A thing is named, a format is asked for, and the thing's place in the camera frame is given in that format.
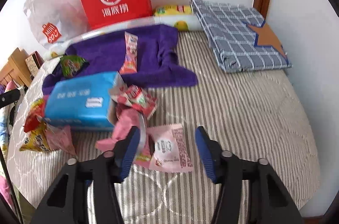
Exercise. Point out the rolled fruit print mat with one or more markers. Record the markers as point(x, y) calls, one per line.
point(182, 22)

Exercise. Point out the strawberry print snack packet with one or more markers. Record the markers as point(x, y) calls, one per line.
point(137, 99)

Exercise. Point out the white plastic bag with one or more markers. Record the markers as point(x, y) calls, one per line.
point(50, 15)

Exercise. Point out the green snack packet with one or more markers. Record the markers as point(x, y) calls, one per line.
point(72, 65)

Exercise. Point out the blue tissue pack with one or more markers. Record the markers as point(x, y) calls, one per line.
point(79, 99)

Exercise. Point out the printed pillow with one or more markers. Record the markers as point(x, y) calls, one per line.
point(4, 128)

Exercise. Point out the yellow triangular snack packet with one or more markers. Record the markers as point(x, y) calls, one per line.
point(34, 140)

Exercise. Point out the wooden headboard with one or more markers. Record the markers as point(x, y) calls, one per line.
point(16, 65)

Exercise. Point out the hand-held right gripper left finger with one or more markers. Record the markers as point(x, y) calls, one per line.
point(131, 150)

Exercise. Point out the long pink red snack packet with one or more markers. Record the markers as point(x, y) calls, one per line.
point(129, 52)

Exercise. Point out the folded blue checked cloth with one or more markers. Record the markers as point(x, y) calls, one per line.
point(233, 36)

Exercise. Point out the pink lettered snack packet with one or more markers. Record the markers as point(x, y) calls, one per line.
point(59, 138)

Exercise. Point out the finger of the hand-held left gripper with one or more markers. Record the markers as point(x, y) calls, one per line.
point(8, 99)

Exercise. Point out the purple towel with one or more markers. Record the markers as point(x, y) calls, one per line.
point(151, 54)

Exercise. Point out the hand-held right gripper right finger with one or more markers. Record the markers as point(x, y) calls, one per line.
point(204, 152)

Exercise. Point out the pale pink snack packet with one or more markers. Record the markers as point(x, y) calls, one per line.
point(169, 147)

